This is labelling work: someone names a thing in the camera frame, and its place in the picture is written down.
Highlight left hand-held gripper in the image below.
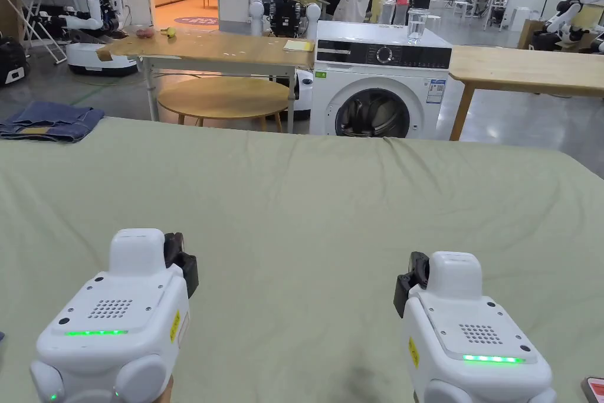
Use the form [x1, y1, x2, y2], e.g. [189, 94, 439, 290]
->
[29, 228, 199, 403]

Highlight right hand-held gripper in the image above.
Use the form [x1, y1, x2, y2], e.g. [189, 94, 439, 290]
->
[393, 251, 558, 403]

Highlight phone with red case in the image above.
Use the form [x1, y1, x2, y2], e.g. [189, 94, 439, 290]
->
[580, 376, 604, 403]

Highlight bed with pale green sheet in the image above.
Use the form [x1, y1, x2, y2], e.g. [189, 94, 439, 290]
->
[0, 117, 604, 403]

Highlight folded blue jeans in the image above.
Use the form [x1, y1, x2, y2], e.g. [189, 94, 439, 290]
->
[0, 100, 106, 145]

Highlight round wooden table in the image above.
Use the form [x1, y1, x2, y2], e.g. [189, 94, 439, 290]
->
[156, 77, 290, 133]

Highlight white washing machine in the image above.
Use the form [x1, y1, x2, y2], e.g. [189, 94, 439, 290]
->
[308, 0, 454, 140]

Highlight wooden table with wooden legs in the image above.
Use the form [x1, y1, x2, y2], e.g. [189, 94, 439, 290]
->
[448, 45, 604, 142]

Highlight black bag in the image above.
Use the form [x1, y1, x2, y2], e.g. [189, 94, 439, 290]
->
[0, 37, 28, 88]

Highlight long wooden table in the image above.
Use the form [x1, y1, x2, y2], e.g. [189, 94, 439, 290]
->
[96, 25, 316, 135]

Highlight white wheeled robot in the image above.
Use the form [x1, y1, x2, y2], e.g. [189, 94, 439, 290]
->
[43, 0, 140, 76]

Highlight white folding table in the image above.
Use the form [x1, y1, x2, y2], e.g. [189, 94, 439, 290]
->
[0, 0, 79, 65]

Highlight white robot with black joints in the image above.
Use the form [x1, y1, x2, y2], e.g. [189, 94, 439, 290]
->
[533, 0, 604, 55]

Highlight black and white humanoid robot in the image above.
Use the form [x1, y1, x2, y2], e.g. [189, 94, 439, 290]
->
[248, 0, 322, 122]

